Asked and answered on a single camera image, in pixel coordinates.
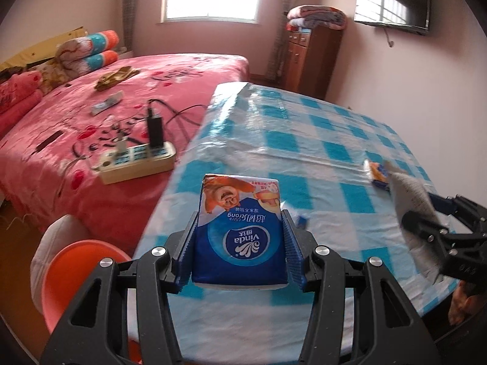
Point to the blue checked plastic tablecloth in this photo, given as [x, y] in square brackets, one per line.
[316, 151]

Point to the blue Vinda tissue pack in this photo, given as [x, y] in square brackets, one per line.
[239, 241]

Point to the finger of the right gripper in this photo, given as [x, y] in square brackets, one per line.
[469, 213]

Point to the rolled floral quilt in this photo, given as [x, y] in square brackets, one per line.
[83, 55]

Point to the brown wooden cabinet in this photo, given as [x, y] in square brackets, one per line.
[310, 59]

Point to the yellow cardboard box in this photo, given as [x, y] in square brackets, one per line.
[42, 50]

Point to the folded blanket on cabinet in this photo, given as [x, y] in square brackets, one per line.
[312, 16]

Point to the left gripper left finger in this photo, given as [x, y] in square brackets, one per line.
[183, 253]

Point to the white trash bag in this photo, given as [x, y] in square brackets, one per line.
[61, 233]

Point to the beige power strip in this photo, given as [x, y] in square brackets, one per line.
[135, 162]

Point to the right hand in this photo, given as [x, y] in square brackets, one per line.
[467, 300]

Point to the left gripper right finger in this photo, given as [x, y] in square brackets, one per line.
[299, 247]

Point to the grey curtain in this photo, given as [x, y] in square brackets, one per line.
[275, 60]

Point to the orange plastic stool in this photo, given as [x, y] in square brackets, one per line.
[85, 307]

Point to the pink bedspread bed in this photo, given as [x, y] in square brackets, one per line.
[47, 158]

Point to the pink folded pillows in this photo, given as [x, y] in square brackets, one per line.
[19, 94]

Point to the black charger adapter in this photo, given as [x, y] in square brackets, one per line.
[154, 124]

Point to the white charger plug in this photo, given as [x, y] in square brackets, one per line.
[121, 147]

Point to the olive crumpled cloth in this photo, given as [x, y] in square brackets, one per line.
[110, 80]

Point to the white small packet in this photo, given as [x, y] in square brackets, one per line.
[109, 102]

